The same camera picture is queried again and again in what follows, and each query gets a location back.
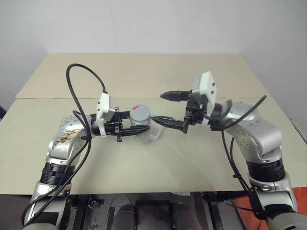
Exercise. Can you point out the small translucent white box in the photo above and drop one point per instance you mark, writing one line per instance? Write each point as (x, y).
(157, 134)

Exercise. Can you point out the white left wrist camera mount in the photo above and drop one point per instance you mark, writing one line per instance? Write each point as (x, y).
(103, 105)

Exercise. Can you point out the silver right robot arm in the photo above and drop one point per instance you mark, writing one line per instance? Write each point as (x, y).
(261, 136)

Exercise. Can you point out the grey jar lid red sticker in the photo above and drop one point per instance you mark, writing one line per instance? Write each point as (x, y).
(141, 115)

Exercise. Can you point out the clear plastic jar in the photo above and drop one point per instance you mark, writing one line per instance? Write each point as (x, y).
(144, 137)

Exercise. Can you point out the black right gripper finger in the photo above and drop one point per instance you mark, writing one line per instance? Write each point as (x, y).
(171, 122)
(176, 95)

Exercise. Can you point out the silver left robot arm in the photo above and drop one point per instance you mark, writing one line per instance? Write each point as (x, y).
(64, 143)

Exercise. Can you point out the black metal frame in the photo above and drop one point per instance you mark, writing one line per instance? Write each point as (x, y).
(81, 210)

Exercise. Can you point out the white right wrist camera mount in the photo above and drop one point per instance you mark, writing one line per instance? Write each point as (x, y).
(206, 86)

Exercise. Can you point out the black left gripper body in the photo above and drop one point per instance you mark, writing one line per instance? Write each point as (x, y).
(112, 128)

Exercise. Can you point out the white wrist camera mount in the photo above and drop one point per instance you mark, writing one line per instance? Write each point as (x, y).
(206, 86)
(103, 105)

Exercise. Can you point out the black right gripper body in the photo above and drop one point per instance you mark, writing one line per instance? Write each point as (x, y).
(195, 112)

